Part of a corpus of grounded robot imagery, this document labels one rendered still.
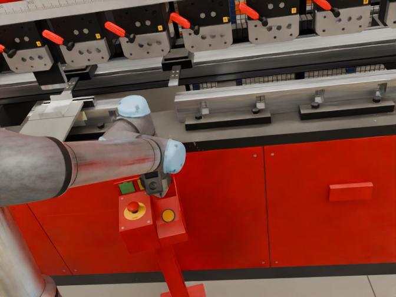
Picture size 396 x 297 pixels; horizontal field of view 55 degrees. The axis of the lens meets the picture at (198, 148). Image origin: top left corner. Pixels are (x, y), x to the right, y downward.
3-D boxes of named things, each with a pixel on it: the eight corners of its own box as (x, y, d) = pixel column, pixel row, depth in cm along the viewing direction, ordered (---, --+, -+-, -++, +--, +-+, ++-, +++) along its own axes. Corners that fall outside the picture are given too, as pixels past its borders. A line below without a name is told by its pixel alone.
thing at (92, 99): (44, 112, 142) (40, 105, 140) (47, 107, 145) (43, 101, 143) (95, 106, 140) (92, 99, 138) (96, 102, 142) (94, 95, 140)
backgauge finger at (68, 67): (50, 102, 144) (45, 91, 141) (71, 69, 164) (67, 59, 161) (80, 99, 142) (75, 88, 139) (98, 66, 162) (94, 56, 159)
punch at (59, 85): (41, 91, 137) (30, 67, 131) (43, 88, 139) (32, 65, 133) (68, 88, 136) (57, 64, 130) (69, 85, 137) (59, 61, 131)
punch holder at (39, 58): (12, 74, 129) (-12, 27, 119) (23, 62, 136) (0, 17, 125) (53, 69, 127) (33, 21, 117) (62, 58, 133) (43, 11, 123)
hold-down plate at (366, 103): (300, 120, 130) (300, 113, 128) (298, 111, 134) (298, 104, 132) (393, 112, 126) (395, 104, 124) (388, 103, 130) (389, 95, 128)
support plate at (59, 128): (7, 154, 121) (5, 152, 120) (38, 108, 141) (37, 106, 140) (59, 149, 118) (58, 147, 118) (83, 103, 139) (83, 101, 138)
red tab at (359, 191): (329, 201, 142) (330, 188, 138) (327, 197, 144) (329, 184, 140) (370, 198, 140) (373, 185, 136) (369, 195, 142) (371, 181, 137)
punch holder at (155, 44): (125, 60, 123) (110, 10, 113) (130, 49, 130) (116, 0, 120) (170, 55, 121) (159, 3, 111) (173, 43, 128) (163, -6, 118)
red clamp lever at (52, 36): (42, 31, 114) (72, 48, 117) (46, 26, 117) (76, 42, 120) (40, 36, 115) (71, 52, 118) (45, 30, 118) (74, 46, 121)
